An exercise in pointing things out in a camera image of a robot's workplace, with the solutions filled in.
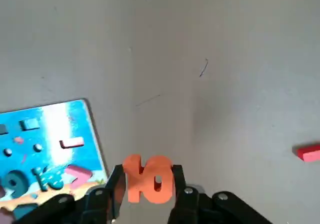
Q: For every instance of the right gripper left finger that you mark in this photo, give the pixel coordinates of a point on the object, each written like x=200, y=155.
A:
x=95, y=204

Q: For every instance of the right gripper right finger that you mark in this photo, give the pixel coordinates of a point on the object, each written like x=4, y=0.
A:
x=190, y=204

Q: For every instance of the orange number ten piece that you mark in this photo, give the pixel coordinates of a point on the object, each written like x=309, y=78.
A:
x=147, y=181

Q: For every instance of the colourful wooden toy board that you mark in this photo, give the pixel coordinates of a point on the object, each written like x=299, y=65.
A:
x=50, y=124

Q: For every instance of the small red block piece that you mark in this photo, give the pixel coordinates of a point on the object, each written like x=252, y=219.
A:
x=308, y=154

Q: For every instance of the pink greater-than sign piece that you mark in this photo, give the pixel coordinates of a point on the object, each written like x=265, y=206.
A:
x=82, y=175

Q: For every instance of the blue number nine piece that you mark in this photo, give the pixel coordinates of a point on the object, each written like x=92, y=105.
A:
x=21, y=187

